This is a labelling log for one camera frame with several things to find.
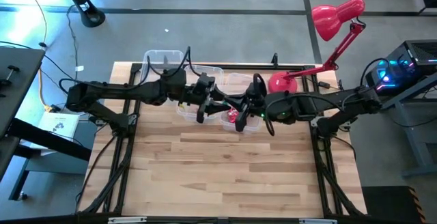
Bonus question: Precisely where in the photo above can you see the black computer with lights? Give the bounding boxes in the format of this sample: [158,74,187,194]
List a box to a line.
[365,39,437,94]

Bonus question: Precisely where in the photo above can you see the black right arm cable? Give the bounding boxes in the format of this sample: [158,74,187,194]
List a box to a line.
[251,72,376,137]

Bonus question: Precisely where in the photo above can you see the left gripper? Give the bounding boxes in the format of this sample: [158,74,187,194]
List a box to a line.
[191,72,230,116]

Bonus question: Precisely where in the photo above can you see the red desk lamp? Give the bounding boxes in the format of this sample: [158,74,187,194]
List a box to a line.
[268,0,367,94]

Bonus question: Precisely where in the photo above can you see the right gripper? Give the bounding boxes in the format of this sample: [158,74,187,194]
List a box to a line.
[223,87,271,117]

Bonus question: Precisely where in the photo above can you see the red candy packet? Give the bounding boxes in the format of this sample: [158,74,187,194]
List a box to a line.
[227,107,240,124]

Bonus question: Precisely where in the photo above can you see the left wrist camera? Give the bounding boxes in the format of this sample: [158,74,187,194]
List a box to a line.
[195,101,208,124]

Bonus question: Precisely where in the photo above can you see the white paper booklet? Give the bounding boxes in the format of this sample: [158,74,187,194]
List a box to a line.
[37,111,80,139]

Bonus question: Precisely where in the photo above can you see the black floor stand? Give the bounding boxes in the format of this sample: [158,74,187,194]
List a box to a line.
[56,0,106,29]

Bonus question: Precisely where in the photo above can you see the yellow floor cable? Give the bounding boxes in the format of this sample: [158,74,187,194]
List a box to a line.
[38,68,54,112]

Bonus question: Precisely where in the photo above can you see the clear plastic bin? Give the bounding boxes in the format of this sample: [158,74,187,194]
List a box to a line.
[220,72,267,135]
[175,64,225,122]
[138,48,185,98]

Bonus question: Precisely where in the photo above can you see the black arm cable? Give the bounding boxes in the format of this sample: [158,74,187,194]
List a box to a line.
[251,72,376,137]
[58,45,202,97]

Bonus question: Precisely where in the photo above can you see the pale floor cable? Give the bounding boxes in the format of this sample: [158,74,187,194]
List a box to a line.
[18,0,48,47]

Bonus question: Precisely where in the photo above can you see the black lamp power cord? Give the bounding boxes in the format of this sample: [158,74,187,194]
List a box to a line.
[303,75,344,92]

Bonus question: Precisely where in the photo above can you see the grey metal cart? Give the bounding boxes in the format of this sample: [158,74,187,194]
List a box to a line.
[380,72,437,180]

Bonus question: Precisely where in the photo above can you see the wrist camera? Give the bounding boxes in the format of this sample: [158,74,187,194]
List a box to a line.
[195,101,208,124]
[235,111,251,132]

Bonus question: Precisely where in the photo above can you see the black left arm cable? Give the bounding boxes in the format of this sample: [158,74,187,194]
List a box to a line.
[58,45,202,97]

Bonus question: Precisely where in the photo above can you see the black metal table frame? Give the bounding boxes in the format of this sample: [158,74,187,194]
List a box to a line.
[75,61,368,224]

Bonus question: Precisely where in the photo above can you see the white edge bracket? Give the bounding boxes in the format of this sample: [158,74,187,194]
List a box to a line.
[107,216,147,224]
[298,218,338,224]

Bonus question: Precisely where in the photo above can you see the black floor cable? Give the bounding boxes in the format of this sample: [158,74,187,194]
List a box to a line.
[66,3,86,81]

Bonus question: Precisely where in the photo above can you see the black side desk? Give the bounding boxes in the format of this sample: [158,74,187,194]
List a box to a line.
[0,46,92,201]

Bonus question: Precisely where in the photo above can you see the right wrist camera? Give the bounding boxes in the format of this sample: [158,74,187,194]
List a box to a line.
[235,111,251,132]

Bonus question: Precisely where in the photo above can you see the black box hazard stripes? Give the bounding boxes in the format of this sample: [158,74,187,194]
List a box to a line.
[361,185,427,224]

